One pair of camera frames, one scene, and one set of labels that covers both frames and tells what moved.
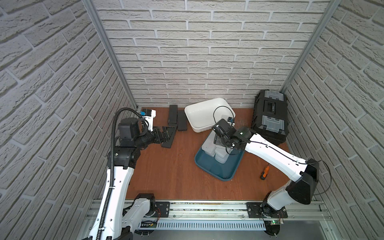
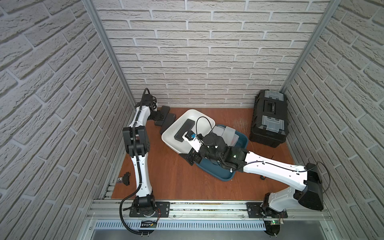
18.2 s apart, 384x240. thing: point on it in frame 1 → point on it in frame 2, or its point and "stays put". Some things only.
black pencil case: x=173 y=114 → x=165 y=110
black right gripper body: x=224 y=143 → x=202 y=154
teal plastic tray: x=225 y=171 stays put
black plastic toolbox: x=270 y=117 stays put
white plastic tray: x=201 y=116 → x=204 y=124
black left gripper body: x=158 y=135 → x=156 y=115
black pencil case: x=168 y=144 → x=187 y=126
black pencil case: x=182 y=120 → x=169 y=120
